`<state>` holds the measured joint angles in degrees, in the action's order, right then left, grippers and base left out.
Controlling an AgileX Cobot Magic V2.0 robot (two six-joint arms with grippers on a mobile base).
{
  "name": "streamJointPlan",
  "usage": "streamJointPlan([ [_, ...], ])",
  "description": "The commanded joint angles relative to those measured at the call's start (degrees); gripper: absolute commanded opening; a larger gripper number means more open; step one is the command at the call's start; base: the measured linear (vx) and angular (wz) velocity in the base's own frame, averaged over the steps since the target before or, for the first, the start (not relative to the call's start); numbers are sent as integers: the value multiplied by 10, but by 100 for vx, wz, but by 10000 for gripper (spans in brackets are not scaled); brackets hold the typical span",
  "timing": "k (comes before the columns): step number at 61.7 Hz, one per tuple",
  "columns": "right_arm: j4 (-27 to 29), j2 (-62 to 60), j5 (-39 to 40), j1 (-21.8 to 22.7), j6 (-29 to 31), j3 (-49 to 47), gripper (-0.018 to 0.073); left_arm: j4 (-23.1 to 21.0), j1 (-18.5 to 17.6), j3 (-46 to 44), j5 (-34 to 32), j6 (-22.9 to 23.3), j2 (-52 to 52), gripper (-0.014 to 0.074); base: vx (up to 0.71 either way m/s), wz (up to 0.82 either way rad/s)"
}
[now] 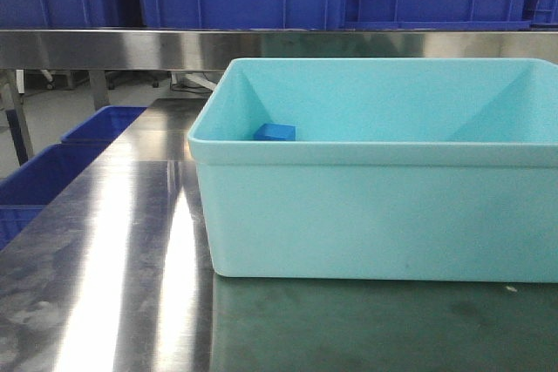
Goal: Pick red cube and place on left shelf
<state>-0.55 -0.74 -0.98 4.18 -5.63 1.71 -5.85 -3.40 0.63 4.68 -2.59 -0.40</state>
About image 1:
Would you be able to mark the small blue cube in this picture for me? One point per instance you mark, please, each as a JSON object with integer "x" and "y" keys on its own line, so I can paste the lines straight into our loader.
{"x": 275, "y": 132}

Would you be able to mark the light teal plastic tub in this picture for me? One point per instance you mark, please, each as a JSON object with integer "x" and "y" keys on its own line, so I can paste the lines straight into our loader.
{"x": 417, "y": 223}

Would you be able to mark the blue floor bin far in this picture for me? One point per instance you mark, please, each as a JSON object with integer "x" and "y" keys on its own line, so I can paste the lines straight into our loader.
{"x": 104, "y": 126}

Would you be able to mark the blue floor bin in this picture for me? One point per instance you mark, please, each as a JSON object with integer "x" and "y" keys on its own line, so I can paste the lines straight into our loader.
{"x": 35, "y": 184}
{"x": 104, "y": 126}

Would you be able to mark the blue floor bin near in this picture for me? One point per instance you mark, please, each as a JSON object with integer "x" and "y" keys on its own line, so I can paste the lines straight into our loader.
{"x": 35, "y": 184}

